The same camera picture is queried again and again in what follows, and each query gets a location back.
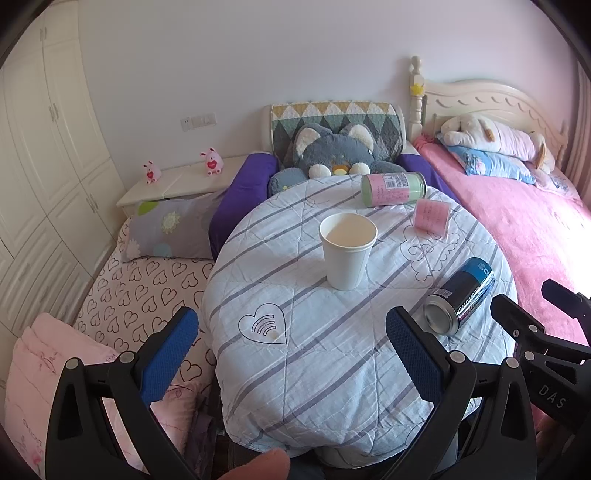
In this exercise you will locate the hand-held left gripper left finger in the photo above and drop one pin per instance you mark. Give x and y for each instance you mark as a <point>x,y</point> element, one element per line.
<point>168,355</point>

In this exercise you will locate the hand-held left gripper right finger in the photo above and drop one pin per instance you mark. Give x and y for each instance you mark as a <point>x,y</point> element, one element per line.
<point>413,355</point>

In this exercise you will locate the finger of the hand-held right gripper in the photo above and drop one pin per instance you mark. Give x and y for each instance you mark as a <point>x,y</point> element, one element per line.
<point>568,297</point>
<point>517,323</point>

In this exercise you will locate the white paper cup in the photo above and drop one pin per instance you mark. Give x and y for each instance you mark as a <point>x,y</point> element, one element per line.
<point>348,258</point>

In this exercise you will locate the pink cup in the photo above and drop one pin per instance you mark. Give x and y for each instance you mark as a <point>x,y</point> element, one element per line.
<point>431,217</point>

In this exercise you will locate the person's left hand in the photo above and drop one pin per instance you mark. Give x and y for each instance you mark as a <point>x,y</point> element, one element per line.
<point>263,466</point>

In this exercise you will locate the blue drink can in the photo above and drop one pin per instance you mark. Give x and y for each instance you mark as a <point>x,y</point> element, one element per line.
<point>464,290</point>

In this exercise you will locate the heart print bed sheet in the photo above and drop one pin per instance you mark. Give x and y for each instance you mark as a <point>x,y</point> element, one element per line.
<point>138,295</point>

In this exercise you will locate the pink bedspread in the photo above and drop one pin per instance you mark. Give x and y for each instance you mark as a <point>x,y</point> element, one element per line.
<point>521,230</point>

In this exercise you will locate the white printed pillow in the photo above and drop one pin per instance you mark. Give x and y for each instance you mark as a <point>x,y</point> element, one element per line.
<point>558,182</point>

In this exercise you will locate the grey floral pillow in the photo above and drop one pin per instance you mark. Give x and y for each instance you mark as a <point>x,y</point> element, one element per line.
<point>180,226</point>

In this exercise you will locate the pink folded blanket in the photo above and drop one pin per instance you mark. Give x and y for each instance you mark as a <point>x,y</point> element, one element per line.
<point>37,369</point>

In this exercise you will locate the striped quilt covered table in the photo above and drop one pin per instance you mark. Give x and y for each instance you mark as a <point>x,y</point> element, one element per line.
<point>295,286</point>

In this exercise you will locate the blue printed pillow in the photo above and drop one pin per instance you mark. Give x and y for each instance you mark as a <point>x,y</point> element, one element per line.
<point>494,166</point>

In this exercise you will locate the green canister with pink label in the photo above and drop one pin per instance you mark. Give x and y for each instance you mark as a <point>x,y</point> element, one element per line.
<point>392,189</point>

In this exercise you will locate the purple bed bumper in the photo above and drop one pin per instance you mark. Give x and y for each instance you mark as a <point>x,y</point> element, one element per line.
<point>422,166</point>
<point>240,198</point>

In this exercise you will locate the white nightstand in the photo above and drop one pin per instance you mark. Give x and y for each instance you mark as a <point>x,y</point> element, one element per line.
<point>184,182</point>

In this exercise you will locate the white dog plush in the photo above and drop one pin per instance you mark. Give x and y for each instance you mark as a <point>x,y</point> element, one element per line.
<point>489,134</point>

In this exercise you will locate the pink bunny figurine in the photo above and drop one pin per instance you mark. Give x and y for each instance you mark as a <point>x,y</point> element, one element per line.
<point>212,162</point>
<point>151,173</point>

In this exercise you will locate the cream wooden bed headboard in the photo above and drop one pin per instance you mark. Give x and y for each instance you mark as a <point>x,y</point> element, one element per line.
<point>489,97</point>

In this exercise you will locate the grey cat plush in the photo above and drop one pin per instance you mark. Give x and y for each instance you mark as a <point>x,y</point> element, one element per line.
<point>332,147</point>

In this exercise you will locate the white wardrobe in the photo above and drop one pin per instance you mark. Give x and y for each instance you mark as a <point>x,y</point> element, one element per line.
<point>41,138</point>

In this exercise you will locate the yellow crown ornament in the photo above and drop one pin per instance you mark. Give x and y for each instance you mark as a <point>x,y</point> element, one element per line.
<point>417,88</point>

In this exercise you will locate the diamond patterned quilted cover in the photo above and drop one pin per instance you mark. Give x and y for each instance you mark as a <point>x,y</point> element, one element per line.
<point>318,110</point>

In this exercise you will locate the white wall switch panel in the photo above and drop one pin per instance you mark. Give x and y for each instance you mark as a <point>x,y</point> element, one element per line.
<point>198,121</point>

